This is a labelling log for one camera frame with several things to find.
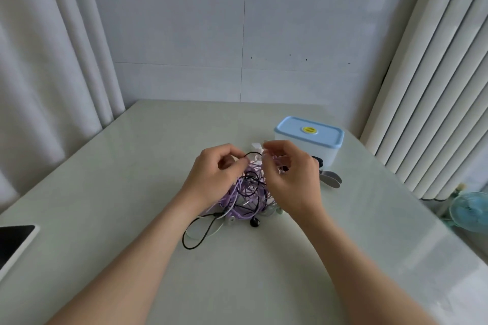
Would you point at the person's left hand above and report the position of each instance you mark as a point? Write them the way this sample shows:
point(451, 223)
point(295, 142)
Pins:
point(204, 180)

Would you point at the person's right hand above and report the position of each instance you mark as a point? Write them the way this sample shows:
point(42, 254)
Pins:
point(301, 184)

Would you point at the person's left thumb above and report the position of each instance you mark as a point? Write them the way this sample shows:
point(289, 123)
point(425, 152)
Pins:
point(227, 163)

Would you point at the person's right thumb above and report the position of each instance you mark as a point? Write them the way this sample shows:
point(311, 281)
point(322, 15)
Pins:
point(280, 163)

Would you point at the person's right forearm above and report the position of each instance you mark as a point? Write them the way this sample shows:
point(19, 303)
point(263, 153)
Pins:
point(350, 267)

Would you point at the person's left forearm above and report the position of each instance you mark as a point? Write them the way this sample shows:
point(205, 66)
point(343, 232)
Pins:
point(145, 256)

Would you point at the white container with blue lid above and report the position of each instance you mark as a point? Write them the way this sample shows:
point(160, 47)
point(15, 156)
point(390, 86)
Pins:
point(305, 142)

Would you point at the light blue fan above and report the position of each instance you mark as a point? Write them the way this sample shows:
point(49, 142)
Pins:
point(471, 210)

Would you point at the white tablet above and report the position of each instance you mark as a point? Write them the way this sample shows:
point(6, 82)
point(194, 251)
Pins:
point(13, 243)

